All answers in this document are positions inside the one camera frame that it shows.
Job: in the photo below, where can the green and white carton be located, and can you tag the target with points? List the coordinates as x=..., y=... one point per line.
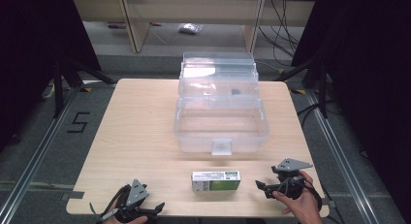
x=215, y=181

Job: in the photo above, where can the pink flat item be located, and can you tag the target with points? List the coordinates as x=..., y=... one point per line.
x=116, y=25

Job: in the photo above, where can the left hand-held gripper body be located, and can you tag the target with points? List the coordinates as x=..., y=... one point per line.
x=137, y=193

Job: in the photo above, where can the person's right hand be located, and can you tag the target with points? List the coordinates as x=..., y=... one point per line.
x=302, y=206

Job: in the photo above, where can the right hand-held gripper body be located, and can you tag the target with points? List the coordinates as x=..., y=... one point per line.
x=290, y=175

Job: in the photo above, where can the black tripod stand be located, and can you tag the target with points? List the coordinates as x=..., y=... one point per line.
x=318, y=78
x=69, y=78

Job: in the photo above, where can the clear plastic bag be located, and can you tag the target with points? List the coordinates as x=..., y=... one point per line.
x=190, y=28

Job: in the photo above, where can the aluminium floor rail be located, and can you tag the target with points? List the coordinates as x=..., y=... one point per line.
x=342, y=162
x=32, y=162

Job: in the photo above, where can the light wooden desk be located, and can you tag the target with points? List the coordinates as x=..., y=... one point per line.
x=194, y=10

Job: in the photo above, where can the person's left hand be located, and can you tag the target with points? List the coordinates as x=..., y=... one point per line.
x=132, y=220

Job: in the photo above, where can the clear plastic tiered storage box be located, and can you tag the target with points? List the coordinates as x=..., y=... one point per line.
x=221, y=114

